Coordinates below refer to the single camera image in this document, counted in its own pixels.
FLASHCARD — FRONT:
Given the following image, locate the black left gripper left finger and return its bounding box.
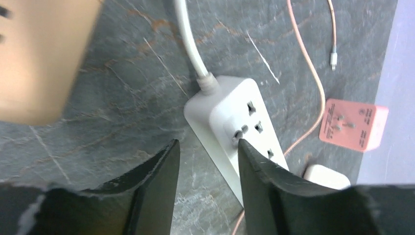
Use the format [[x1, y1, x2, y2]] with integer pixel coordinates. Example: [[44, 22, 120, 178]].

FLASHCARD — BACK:
[[0, 139, 180, 235]]

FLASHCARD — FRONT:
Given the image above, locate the white coiled cable top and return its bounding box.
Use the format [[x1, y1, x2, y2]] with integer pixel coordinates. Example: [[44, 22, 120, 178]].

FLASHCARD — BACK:
[[173, 0, 221, 95]]

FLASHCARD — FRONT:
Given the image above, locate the white power strip with USB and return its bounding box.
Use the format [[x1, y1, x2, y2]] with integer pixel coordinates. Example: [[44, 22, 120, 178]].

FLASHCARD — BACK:
[[184, 75, 289, 204]]

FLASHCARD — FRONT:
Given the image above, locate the tan dragon cube socket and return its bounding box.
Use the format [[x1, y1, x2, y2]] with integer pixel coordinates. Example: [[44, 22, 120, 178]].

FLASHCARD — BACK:
[[0, 0, 103, 125]]

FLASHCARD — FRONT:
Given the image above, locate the thin pink charger cable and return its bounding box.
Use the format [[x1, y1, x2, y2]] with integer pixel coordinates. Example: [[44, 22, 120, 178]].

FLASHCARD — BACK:
[[231, 0, 339, 235]]

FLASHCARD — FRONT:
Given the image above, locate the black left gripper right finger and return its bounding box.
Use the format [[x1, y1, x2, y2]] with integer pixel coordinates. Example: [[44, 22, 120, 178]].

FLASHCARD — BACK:
[[238, 139, 415, 235]]

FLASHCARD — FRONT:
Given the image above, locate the white adapter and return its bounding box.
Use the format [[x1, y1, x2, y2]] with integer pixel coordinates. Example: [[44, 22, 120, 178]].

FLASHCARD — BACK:
[[303, 164, 351, 190]]

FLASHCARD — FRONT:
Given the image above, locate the pink cube socket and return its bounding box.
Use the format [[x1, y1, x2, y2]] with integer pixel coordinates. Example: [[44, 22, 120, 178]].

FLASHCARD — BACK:
[[319, 98, 389, 152]]

